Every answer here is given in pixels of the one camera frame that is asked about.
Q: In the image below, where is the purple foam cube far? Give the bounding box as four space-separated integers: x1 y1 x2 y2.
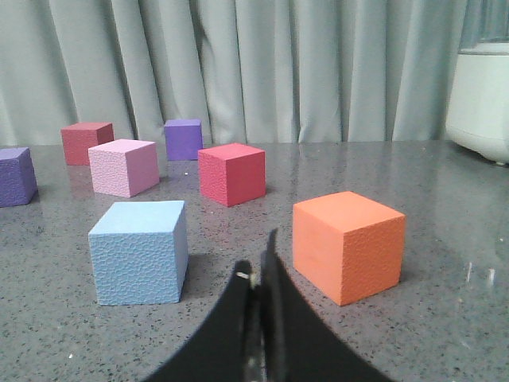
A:
164 119 203 161

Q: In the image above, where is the orange foam cube smooth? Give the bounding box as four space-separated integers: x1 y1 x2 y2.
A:
293 191 406 306

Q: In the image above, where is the purple foam cube near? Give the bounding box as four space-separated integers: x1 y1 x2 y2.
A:
1 147 37 207

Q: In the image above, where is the light blue foam cube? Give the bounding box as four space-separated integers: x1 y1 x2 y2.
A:
88 201 188 306

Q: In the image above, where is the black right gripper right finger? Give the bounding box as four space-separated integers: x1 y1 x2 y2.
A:
260 229 390 381

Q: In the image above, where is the dark red foam cube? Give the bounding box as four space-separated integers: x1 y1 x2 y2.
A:
60 123 115 166

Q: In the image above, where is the pink foam cube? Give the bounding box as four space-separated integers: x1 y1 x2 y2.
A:
88 138 160 197

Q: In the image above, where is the purple foam cube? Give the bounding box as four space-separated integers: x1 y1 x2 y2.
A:
164 119 203 161
1 147 37 207

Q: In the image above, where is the grey curtain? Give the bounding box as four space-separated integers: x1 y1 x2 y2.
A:
0 0 478 146

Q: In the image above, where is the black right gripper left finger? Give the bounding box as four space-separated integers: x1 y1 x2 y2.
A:
147 260 251 381

